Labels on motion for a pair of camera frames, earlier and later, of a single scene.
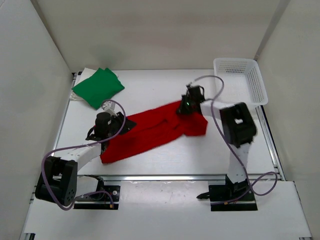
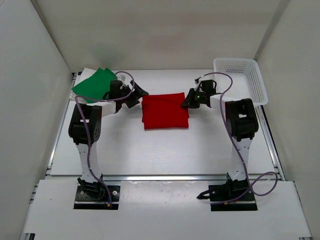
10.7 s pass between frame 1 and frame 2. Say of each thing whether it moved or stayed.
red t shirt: moved
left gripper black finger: moved
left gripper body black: moved
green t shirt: stayed
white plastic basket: stayed
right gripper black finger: moved
